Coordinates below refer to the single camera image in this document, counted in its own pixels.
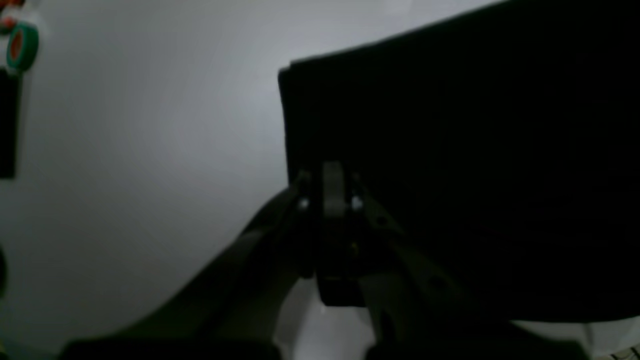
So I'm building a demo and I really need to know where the green tape roll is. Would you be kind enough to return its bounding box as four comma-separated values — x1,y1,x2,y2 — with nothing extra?
6,22,41,72

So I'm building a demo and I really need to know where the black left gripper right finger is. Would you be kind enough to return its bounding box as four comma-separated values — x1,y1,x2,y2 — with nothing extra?
322,161,588,360

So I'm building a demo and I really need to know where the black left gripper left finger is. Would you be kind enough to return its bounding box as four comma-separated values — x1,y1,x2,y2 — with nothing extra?
61,170,333,360

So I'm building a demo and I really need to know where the black T-shirt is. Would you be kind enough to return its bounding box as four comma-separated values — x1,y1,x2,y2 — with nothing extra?
278,0,640,322

